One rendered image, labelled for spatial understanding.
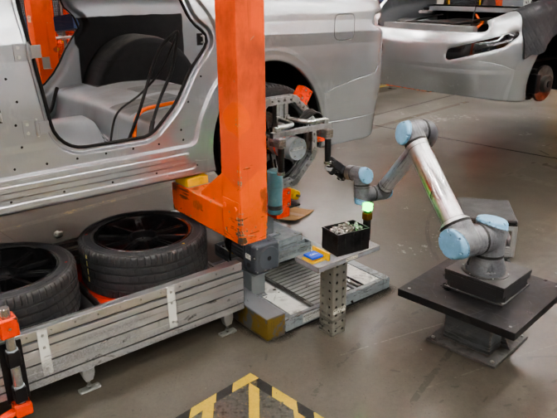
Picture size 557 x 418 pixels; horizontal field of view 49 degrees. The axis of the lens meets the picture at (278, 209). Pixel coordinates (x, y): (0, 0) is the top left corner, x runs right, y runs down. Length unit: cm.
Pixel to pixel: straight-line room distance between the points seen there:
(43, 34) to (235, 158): 274
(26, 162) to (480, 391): 229
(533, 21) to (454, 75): 74
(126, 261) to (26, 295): 49
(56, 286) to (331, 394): 131
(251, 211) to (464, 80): 307
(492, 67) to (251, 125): 310
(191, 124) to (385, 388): 165
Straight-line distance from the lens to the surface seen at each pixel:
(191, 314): 306
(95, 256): 308
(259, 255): 328
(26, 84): 293
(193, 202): 329
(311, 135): 367
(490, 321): 292
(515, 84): 564
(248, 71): 278
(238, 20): 273
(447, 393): 294
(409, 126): 307
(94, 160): 309
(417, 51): 575
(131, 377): 303
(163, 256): 299
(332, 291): 310
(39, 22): 524
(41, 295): 282
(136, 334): 295
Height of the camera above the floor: 173
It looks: 20 degrees down
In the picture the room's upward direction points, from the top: straight up
